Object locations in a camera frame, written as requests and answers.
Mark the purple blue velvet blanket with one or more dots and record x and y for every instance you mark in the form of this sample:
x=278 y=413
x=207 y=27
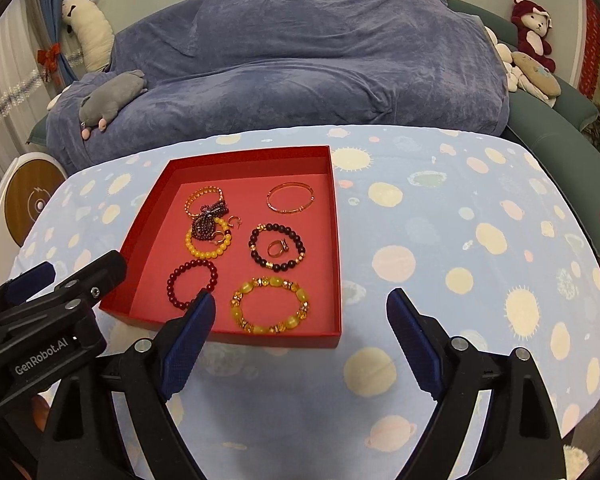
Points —
x=227 y=66

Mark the beige white plush toy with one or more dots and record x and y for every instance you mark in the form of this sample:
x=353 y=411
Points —
x=526 y=74

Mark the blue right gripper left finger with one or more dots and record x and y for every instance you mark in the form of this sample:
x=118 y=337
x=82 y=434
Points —
x=181 y=341

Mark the blue curtain with red bow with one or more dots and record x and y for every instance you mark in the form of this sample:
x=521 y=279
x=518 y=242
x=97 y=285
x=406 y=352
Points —
x=47 y=23

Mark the white round robot vacuum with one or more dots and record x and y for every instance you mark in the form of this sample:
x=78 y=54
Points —
x=27 y=186

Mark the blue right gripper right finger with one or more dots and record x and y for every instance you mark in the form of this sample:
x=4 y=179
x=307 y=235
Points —
x=413 y=334

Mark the blue planet print tablecloth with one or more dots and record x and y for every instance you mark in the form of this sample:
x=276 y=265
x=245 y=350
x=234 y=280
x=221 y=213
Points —
x=469 y=226

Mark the thin red gold bangle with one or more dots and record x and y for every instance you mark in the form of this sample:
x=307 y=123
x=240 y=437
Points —
x=290 y=197

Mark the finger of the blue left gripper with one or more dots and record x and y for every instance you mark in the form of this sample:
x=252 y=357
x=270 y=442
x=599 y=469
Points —
x=26 y=285

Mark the long dark garnet bead strand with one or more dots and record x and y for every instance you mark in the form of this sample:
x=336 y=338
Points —
x=203 y=225

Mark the red white monkey plush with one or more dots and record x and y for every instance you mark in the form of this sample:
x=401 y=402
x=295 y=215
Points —
x=533 y=23

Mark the grey mouse plush toy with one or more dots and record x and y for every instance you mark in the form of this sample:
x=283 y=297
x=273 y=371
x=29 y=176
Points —
x=98 y=109

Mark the white curtain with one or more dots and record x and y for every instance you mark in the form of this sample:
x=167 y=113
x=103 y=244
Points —
x=23 y=93

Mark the red cardboard tray box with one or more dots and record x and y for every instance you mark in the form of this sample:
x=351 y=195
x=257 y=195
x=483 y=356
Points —
x=279 y=274

